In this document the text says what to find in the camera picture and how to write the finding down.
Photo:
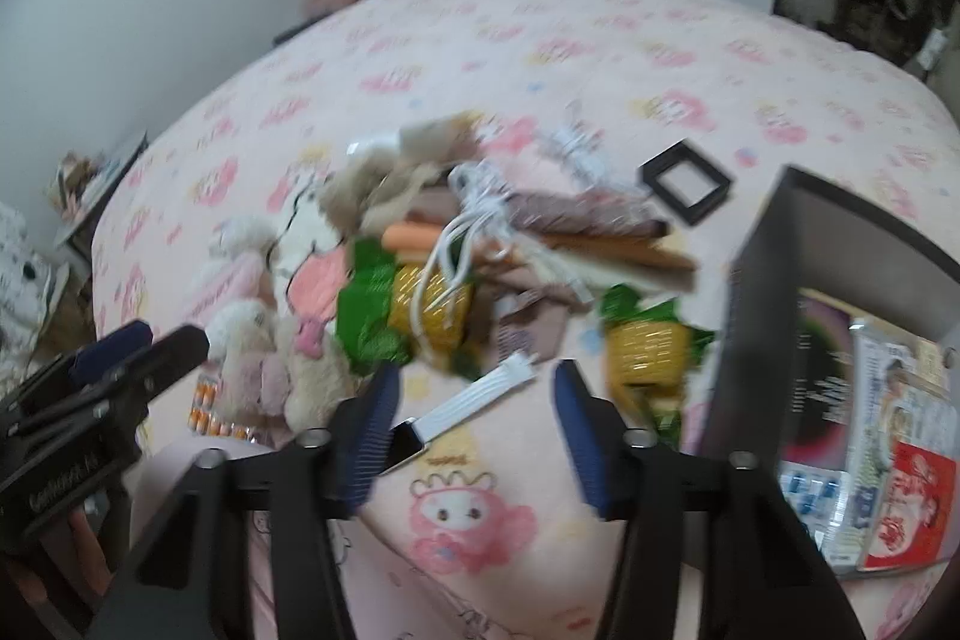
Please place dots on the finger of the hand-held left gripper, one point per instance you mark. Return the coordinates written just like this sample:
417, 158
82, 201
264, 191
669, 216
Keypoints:
176, 346
112, 344

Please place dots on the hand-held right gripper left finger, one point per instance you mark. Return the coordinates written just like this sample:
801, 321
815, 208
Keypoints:
371, 437

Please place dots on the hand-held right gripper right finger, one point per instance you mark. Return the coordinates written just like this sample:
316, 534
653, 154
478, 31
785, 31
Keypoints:
577, 437

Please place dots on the green corn packet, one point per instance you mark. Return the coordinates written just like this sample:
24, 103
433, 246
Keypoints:
431, 310
645, 347

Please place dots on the black cardboard box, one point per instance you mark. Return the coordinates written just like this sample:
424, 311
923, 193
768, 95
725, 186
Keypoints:
757, 347

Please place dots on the fluffy cream pink plush toy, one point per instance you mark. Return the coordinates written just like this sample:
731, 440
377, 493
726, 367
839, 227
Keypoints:
247, 325

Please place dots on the orange pill blister pack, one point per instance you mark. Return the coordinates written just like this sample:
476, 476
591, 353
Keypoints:
210, 415

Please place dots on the white flat strip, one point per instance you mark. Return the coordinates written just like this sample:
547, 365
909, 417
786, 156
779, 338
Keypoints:
472, 404

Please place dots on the white printed bag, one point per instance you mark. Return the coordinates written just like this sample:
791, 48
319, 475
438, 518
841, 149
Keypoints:
26, 272

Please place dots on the brown sock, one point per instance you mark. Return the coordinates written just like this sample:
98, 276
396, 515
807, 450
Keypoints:
536, 317

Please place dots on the cream comb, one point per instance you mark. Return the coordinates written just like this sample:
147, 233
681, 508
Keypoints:
585, 281

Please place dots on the cluttered bedside table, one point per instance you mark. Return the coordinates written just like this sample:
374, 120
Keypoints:
90, 183

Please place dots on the flat white pink plush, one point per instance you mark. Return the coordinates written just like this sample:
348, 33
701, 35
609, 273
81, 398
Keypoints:
307, 235

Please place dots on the brown comb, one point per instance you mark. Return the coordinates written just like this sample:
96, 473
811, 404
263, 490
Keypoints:
637, 257

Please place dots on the brown foil packet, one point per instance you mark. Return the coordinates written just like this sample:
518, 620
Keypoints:
585, 209

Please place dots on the blue pill blister pack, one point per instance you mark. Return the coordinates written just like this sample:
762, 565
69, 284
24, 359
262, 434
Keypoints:
806, 491

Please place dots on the beige plush toy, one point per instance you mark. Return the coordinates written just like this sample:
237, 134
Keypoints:
390, 183

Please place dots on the clear sticker packet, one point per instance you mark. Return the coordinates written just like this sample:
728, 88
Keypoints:
877, 385

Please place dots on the red white card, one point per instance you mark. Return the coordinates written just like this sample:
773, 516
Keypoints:
907, 497

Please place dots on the small yellow card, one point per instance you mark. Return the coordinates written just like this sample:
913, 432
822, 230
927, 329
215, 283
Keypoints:
930, 361

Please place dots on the pink printed blanket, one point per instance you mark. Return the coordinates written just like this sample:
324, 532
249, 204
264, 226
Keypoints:
525, 48

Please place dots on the white power adapter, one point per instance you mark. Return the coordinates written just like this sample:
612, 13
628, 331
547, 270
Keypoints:
930, 49

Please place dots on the small black frame box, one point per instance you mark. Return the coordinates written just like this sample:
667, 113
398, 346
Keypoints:
701, 214

